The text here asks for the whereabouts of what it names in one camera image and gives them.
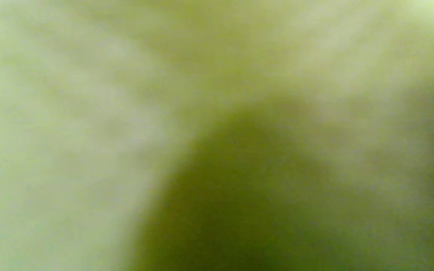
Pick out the yellow t-shirt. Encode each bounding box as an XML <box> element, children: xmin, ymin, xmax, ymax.
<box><xmin>0</xmin><ymin>0</ymin><xmax>434</xmax><ymax>271</ymax></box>

